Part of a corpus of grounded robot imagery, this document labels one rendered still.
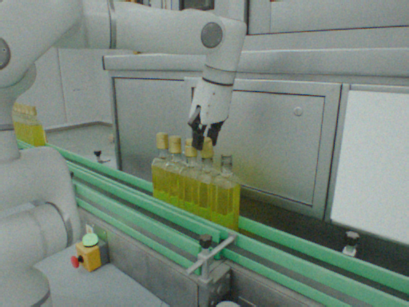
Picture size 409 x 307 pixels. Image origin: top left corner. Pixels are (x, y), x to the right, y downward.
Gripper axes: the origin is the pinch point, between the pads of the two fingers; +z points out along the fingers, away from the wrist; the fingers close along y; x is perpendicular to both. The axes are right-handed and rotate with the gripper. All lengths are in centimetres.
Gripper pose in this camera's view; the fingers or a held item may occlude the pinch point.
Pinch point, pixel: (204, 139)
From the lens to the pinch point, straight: 73.8
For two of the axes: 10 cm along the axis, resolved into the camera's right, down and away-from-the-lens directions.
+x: 7.4, 4.2, -5.2
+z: -1.9, 8.8, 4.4
